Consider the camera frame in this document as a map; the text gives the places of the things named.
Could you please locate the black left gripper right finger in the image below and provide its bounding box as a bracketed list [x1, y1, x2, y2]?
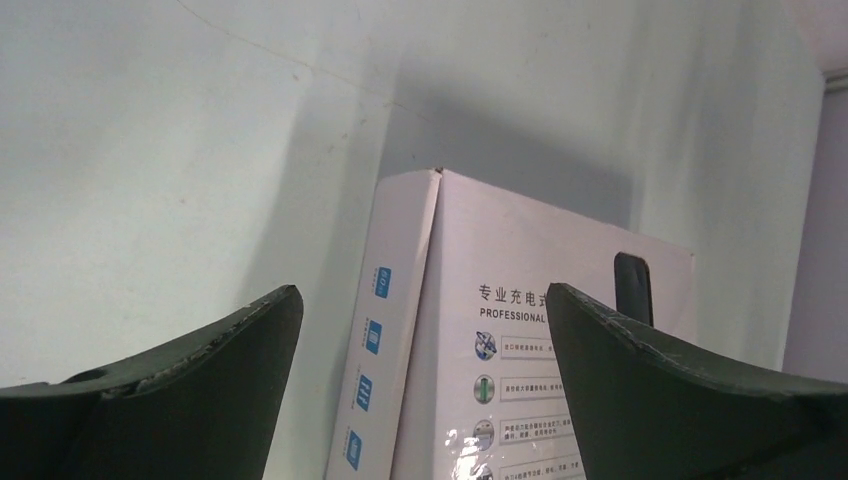
[547, 283, 847, 479]

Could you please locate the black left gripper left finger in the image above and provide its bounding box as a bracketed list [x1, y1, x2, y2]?
[1, 285, 304, 479]

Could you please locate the white cardboard kit box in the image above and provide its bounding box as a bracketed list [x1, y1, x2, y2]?
[325, 169, 697, 479]

